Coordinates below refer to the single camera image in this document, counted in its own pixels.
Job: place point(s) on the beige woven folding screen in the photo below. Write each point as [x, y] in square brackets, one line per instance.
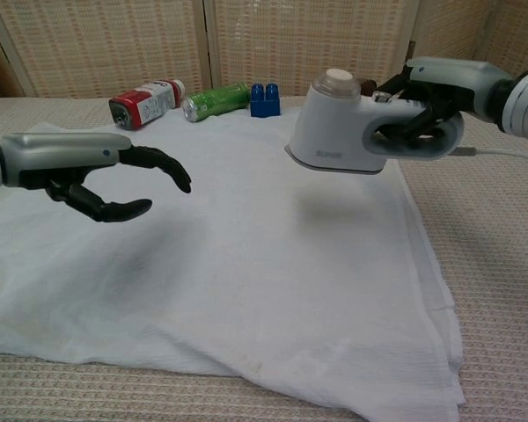
[290, 44]

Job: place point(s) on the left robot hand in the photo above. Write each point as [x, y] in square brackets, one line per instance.
[57, 154]

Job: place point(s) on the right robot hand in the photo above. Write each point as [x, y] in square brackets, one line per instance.
[457, 81]

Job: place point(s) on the red and white juice bottle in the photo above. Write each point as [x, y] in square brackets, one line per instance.
[143, 105]

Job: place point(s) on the white cloth garment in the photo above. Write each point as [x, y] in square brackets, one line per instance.
[246, 272]

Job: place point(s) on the green drink can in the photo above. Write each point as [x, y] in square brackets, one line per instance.
[213, 102]

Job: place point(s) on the white handheld steam iron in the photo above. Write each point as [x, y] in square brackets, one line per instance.
[330, 127]

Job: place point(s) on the brown plastic bottle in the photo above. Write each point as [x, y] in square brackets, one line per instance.
[368, 85]

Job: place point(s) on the blue toy building brick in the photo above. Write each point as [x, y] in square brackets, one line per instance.
[265, 103]

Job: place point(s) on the beige woven table cover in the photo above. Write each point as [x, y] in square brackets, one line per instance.
[488, 285]

